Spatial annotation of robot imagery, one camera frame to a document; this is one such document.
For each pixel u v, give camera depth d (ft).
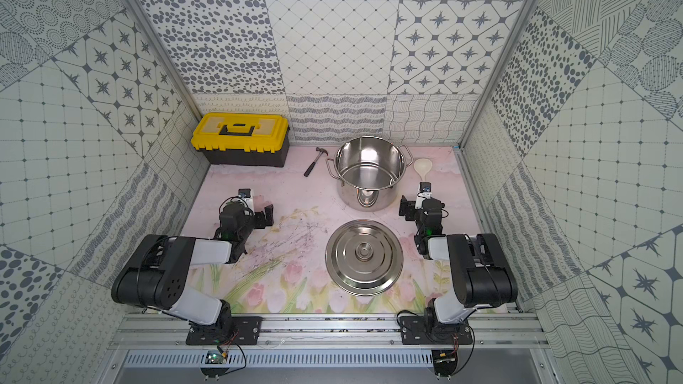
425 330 2.40
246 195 2.73
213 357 2.35
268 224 2.89
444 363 2.38
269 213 3.02
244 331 2.41
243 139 3.38
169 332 2.46
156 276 1.48
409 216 2.83
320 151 3.89
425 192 2.63
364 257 2.82
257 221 2.81
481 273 1.50
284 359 2.30
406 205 2.82
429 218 2.35
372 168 3.64
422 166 3.64
